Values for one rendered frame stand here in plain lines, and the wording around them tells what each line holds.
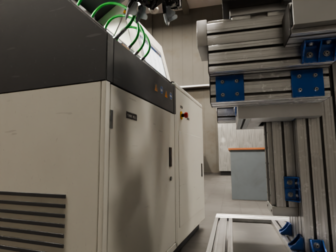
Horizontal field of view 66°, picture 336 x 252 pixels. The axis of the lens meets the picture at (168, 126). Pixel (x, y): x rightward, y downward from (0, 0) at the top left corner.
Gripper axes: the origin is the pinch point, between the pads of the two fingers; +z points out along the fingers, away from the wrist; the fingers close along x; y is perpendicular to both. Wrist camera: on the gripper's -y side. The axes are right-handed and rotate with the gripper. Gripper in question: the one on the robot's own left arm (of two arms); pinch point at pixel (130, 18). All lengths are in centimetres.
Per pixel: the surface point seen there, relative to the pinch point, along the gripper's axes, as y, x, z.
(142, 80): 31.2, -14.4, 14.4
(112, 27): -37, 30, 18
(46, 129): 29, -49, 37
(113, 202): 62, -44, 40
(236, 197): 92, 217, 148
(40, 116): 24, -49, 36
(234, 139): -17, 667, 243
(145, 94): 34.7, -12.7, 19.0
